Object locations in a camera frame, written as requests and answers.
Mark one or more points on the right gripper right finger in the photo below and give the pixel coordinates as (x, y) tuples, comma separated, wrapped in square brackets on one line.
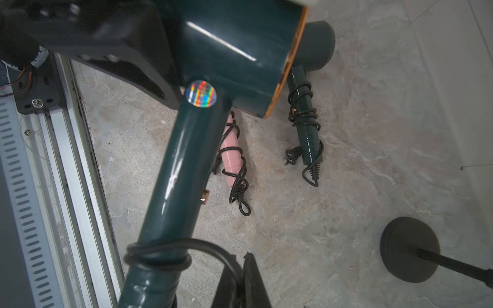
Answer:
[(255, 293)]

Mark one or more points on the microphone on black stand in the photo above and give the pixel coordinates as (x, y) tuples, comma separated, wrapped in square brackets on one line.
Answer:
[(410, 251)]

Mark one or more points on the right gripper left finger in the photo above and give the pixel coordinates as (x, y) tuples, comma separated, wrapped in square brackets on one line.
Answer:
[(227, 294)]

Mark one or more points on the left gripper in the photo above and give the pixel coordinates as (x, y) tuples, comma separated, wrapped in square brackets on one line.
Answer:
[(124, 39)]

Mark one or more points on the pink hair dryer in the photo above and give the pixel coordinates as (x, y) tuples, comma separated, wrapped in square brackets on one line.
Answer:
[(230, 149)]

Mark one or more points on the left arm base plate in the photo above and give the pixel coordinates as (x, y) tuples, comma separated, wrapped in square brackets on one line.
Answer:
[(33, 90)]

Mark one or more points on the green hair dryer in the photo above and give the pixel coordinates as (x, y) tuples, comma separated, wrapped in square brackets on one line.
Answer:
[(229, 54), (315, 50)]

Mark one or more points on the aluminium rail frame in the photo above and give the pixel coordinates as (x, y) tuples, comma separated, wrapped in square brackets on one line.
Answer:
[(57, 243)]

